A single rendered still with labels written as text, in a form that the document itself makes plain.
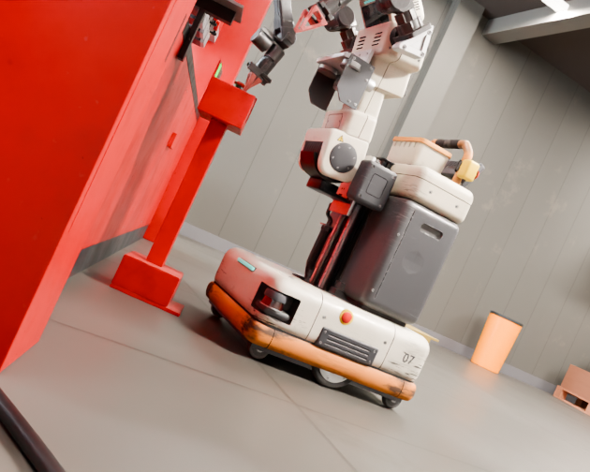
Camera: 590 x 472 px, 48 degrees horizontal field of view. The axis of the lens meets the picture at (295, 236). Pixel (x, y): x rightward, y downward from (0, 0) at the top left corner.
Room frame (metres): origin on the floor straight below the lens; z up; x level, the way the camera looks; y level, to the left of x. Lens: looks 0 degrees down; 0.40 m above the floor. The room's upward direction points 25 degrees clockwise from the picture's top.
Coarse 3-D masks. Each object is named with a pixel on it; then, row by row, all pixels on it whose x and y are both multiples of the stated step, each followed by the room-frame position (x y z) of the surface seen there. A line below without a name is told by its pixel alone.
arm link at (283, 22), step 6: (276, 0) 2.34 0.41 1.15; (282, 0) 2.33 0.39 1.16; (288, 0) 2.35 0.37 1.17; (276, 6) 2.34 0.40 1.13; (282, 6) 2.33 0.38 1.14; (288, 6) 2.35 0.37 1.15; (276, 12) 2.34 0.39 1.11; (282, 12) 2.33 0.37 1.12; (288, 12) 2.35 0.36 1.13; (276, 18) 2.35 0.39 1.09; (282, 18) 2.33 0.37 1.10; (288, 18) 2.34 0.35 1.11; (276, 24) 2.35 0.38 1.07; (282, 24) 2.33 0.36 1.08; (288, 24) 2.34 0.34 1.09; (276, 30) 2.37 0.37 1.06; (282, 30) 2.33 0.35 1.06; (288, 30) 2.34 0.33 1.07; (282, 36) 2.33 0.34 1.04; (294, 42) 2.35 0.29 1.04
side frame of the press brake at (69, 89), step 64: (0, 0) 1.02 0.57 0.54; (64, 0) 1.03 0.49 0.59; (128, 0) 1.04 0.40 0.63; (192, 0) 1.24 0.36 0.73; (0, 64) 1.03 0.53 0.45; (64, 64) 1.04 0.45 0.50; (128, 64) 1.05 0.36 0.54; (0, 128) 1.03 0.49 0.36; (64, 128) 1.04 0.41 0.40; (128, 128) 1.19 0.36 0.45; (0, 192) 1.04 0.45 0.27; (64, 192) 1.05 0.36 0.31; (0, 256) 1.04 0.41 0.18; (64, 256) 1.15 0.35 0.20; (0, 320) 1.05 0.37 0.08
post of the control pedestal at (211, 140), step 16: (208, 128) 2.25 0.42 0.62; (224, 128) 2.26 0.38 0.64; (208, 144) 2.25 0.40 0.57; (192, 160) 2.25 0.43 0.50; (208, 160) 2.26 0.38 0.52; (192, 176) 2.25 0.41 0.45; (192, 192) 2.26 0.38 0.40; (176, 208) 2.25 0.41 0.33; (176, 224) 2.26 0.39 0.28; (160, 240) 2.25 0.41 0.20; (160, 256) 2.26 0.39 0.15
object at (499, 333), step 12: (492, 312) 7.30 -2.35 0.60; (492, 324) 7.24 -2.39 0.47; (504, 324) 7.17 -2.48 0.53; (516, 324) 7.17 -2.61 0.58; (480, 336) 7.35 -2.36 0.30; (492, 336) 7.20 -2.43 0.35; (504, 336) 7.16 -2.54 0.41; (516, 336) 7.23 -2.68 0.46; (480, 348) 7.26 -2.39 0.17; (492, 348) 7.18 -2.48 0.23; (504, 348) 7.18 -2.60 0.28; (480, 360) 7.22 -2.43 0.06; (492, 360) 7.18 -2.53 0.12; (504, 360) 7.24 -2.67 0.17
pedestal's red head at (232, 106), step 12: (216, 84) 2.18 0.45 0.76; (228, 84) 2.18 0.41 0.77; (204, 96) 2.18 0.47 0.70; (216, 96) 2.18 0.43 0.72; (228, 96) 2.18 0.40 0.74; (240, 96) 2.19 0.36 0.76; (252, 96) 2.19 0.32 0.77; (204, 108) 2.18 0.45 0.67; (216, 108) 2.18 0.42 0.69; (228, 108) 2.19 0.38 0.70; (240, 108) 2.19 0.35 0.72; (252, 108) 2.39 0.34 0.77; (228, 120) 2.19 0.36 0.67; (240, 120) 2.19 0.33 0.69; (240, 132) 2.30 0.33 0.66
